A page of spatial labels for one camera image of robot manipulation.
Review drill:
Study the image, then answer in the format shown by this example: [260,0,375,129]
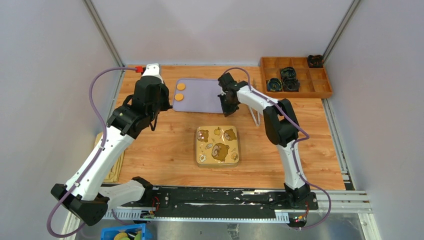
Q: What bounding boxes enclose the metal kitchen tongs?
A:
[247,78,262,128]

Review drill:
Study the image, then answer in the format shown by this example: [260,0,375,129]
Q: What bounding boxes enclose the round yellow cookie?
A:
[174,93,184,102]
[176,82,186,91]

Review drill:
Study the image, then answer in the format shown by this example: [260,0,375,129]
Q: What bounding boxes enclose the lavender plastic tray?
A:
[172,78,223,114]

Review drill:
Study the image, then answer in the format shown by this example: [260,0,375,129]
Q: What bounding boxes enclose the silver square tin lid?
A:
[194,125,240,168]

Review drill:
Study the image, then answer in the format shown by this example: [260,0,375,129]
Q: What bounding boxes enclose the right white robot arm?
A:
[218,72,311,209]

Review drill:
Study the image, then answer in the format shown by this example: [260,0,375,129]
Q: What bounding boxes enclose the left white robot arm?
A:
[51,72,172,226]

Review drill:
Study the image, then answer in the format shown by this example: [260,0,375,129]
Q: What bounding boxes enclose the dark rolled sock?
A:
[279,66,297,80]
[282,78,301,92]
[266,77,283,92]
[306,54,324,68]

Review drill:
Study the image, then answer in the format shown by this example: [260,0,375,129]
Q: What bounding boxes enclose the wooden compartment organizer box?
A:
[259,56,334,99]

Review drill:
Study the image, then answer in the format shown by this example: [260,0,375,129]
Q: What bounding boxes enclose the folded yellow cloth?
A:
[103,152,125,184]

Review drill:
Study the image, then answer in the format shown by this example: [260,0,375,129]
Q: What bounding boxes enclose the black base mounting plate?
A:
[124,186,319,220]

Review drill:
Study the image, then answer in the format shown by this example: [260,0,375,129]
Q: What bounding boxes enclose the blue plastic bin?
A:
[100,223,154,240]

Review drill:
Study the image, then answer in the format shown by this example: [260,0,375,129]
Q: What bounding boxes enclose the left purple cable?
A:
[46,66,145,239]

